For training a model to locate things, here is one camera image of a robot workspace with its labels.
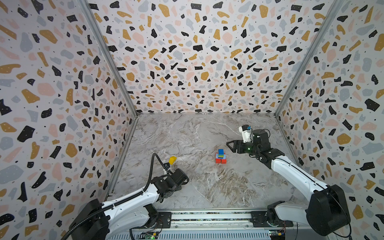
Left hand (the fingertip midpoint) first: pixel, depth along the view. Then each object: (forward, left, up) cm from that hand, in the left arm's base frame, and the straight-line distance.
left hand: (177, 181), depth 83 cm
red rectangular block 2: (+12, -27, 0) cm, 30 cm away
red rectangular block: (+12, -24, +1) cm, 27 cm away
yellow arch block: (+15, +5, -3) cm, 16 cm away
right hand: (+16, -29, +16) cm, 37 cm away
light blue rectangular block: (+15, -23, +3) cm, 28 cm away
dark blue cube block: (+15, -25, +7) cm, 30 cm away
